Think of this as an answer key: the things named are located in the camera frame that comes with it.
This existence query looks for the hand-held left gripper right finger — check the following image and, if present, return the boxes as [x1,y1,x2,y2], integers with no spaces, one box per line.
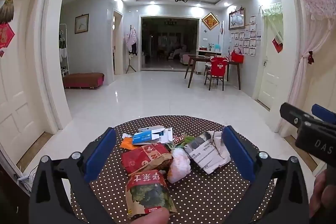
[222,125,309,224]

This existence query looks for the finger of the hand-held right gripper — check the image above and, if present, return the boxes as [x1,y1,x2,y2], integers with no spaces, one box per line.
[311,104,336,125]
[279,102,314,130]

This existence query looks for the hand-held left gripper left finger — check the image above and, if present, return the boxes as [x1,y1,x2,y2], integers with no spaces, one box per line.
[28,127,117,224]

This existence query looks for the blue medicine box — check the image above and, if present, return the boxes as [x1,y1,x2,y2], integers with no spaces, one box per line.
[132,131,154,145]

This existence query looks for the person's right hand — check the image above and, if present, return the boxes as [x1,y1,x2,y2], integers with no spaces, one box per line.
[309,169,336,220]

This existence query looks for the person's left hand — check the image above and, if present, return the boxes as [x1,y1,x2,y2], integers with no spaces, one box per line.
[128,207,170,224]

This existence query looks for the orange foil wrapper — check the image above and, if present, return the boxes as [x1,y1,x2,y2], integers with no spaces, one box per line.
[120,134,137,150]

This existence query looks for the crumpled grey white package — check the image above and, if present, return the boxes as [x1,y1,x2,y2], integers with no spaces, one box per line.
[184,131,231,175]

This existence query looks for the red paper bag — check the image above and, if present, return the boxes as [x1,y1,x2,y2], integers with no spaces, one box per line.
[121,143,173,176]

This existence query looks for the green wrapper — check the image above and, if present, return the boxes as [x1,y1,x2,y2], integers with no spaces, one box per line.
[171,135,195,149]

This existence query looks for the brown polka dot tablecloth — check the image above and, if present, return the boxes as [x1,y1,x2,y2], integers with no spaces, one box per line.
[70,115,276,224]

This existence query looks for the white plastic bag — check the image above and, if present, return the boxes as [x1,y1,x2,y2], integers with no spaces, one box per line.
[167,148,191,184]

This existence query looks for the red green snack packet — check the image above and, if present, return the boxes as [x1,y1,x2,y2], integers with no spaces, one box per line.
[125,169,178,219]

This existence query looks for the open white carton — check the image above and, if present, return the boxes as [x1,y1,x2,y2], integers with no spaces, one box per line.
[138,126,174,145]

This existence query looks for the red hanging pouch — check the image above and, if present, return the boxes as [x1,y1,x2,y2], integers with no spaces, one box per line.
[272,36,284,54]

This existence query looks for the red upholstered bench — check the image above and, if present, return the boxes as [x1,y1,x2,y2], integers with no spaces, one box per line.
[63,72,105,89]

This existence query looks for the pink curtain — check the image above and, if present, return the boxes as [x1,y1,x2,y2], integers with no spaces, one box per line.
[273,0,336,133]

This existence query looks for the chair with red cover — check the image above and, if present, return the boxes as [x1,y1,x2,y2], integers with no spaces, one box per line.
[204,56,228,91]

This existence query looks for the white panel door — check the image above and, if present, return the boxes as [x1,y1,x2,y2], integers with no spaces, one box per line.
[0,0,46,159]

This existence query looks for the dark wooden dining table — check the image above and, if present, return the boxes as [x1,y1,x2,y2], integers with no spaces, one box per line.
[184,54,241,90]

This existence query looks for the green curtain valance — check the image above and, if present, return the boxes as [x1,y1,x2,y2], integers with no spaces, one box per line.
[260,2,284,18]

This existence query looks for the light sofa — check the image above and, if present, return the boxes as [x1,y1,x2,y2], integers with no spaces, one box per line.
[168,48,196,65]

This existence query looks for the coat rack with clothes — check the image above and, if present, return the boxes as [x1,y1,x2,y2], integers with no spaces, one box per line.
[124,25,138,74]

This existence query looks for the small framed picture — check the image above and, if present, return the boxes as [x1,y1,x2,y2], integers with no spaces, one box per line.
[75,13,89,34]

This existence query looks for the red paper door decoration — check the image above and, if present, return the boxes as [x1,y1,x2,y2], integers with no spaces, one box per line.
[0,23,16,58]

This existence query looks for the hanging straw tassel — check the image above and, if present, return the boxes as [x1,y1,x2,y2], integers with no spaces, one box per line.
[0,0,14,25]

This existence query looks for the floor cable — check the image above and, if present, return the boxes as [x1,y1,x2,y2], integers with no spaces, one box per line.
[17,166,38,188]

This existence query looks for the group of wall certificates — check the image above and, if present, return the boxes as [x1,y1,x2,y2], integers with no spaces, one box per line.
[230,15,258,57]

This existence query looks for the framed wall painting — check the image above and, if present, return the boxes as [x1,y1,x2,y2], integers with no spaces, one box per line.
[228,7,246,30]

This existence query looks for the red diamond wall decoration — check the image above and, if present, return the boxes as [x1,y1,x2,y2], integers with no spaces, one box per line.
[201,12,220,31]

